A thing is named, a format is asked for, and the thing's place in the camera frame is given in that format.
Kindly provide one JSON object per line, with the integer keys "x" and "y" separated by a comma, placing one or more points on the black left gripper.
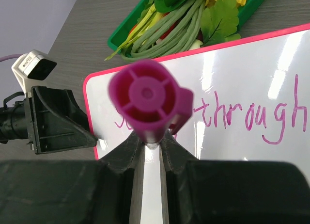
{"x": 55, "y": 122}

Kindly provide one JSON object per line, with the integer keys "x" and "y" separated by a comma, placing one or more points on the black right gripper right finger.
{"x": 229, "y": 191}

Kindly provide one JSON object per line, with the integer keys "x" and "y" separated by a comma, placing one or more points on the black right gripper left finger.
{"x": 105, "y": 191}

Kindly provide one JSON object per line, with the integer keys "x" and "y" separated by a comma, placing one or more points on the white marker with pink cap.
{"x": 149, "y": 98}

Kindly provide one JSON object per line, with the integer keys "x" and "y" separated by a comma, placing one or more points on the pink framed whiteboard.
{"x": 251, "y": 100}

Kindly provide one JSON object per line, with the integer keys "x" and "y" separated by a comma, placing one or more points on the light green toy celery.
{"x": 149, "y": 20}

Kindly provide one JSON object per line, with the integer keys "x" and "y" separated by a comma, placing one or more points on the green toy long beans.
{"x": 172, "y": 34}

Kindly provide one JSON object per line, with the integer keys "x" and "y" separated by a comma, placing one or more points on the round green toy leaf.
{"x": 219, "y": 23}

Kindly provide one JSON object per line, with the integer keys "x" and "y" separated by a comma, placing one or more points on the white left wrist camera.
{"x": 31, "y": 69}

